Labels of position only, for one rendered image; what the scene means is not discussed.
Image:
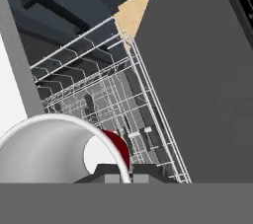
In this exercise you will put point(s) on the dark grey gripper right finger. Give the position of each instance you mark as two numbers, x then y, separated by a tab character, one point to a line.
148	172

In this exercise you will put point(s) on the grey dishwasher body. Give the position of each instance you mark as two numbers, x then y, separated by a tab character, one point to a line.
16	70

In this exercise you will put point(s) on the grey dishwasher door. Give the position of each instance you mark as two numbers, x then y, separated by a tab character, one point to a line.
204	96

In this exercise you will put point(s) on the red cup with white inside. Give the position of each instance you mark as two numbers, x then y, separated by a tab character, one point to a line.
39	155

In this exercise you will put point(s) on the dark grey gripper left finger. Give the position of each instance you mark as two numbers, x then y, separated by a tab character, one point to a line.
107	170

